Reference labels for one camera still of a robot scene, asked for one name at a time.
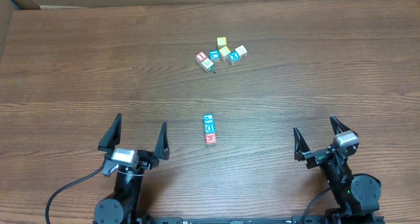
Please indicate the red circle block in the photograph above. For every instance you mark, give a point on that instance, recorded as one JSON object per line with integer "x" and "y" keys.
{"x": 209, "y": 128}

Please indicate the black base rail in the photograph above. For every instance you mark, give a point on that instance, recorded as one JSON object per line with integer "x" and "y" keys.
{"x": 296, "y": 219}

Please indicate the white green-sided block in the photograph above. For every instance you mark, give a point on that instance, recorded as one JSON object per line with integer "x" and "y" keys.
{"x": 207, "y": 65}

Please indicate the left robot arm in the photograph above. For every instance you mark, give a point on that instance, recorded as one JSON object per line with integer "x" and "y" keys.
{"x": 121, "y": 205}

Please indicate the yellow block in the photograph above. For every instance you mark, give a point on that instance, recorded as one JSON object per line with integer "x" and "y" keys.
{"x": 221, "y": 42}
{"x": 208, "y": 119}
{"x": 224, "y": 53}

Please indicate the red I block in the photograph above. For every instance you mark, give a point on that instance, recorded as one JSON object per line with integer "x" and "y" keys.
{"x": 200, "y": 57}

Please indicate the blue L block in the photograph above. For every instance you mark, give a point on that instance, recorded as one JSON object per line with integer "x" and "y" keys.
{"x": 214, "y": 56}

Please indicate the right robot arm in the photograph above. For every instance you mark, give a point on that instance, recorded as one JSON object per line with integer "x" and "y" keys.
{"x": 357, "y": 195}

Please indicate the white patterned block right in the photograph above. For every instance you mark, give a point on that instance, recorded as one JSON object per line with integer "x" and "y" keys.
{"x": 242, "y": 51}

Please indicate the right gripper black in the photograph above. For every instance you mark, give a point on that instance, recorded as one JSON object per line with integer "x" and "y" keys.
{"x": 321, "y": 155}

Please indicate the white spiral block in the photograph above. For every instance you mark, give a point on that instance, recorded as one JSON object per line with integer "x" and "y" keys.
{"x": 210, "y": 139}

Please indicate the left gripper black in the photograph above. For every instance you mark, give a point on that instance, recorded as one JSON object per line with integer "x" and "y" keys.
{"x": 142, "y": 157}

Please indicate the blue X block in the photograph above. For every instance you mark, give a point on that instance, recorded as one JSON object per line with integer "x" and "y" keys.
{"x": 234, "y": 58}

